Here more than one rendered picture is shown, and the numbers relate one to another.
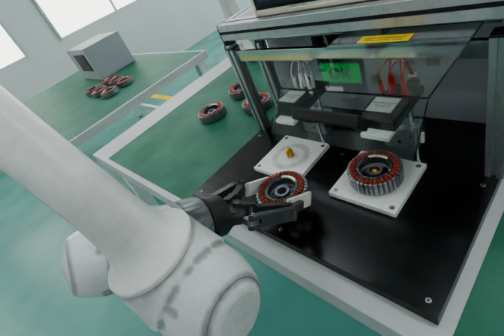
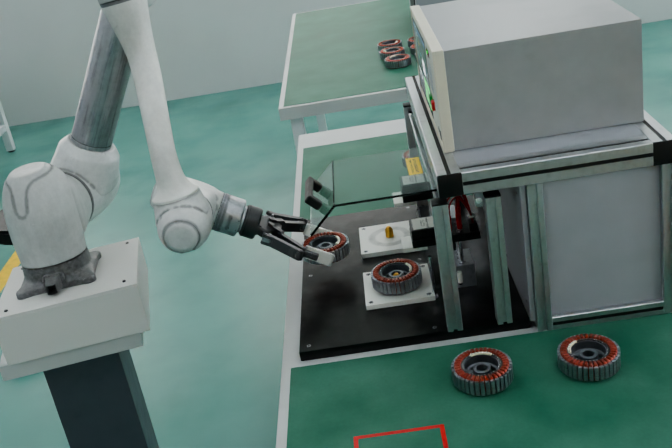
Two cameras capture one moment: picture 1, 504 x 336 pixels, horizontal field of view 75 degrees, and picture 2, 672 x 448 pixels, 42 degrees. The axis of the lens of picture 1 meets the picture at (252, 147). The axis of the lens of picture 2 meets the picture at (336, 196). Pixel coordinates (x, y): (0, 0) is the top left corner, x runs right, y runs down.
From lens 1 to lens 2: 1.52 m
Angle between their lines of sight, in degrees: 33
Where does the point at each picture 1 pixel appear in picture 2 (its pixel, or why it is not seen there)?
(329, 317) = not seen: outside the picture
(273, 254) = (291, 288)
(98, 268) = not seen: hidden behind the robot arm
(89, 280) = not seen: hidden behind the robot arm
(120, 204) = (168, 165)
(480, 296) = (335, 365)
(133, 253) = (163, 187)
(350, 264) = (308, 313)
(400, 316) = (294, 349)
